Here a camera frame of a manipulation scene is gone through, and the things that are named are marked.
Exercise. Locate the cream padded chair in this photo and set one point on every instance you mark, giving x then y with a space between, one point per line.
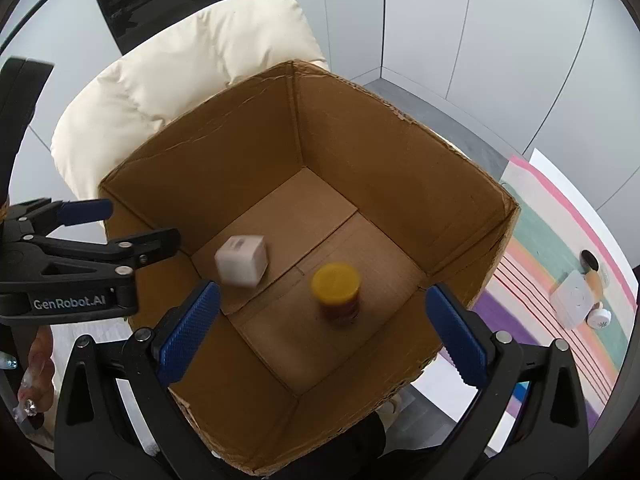
165 85

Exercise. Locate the small wooden object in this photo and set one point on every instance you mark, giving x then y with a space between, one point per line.
595 281

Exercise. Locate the dark glass panel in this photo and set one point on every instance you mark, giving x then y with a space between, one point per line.
160 0

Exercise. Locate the person's left hand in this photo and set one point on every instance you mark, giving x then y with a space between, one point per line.
36 365

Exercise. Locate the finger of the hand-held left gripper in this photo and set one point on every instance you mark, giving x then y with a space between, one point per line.
150 245
85 211

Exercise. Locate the white round jar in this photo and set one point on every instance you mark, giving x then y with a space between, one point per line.
599 318

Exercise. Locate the brown cardboard box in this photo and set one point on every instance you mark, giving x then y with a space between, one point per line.
390 195

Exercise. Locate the small black round object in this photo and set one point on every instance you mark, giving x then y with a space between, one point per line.
590 261

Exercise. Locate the yellow lid jar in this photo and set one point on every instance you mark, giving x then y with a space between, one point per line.
335 285

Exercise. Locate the striped colourful mat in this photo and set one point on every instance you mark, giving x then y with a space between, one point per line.
540 240

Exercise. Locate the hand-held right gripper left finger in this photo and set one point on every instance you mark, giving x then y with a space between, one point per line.
190 330

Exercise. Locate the white cube box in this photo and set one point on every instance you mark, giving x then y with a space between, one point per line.
241 261

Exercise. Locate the white square pouch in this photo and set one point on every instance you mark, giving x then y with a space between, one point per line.
571 301

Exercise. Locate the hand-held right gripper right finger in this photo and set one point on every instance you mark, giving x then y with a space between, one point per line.
456 332

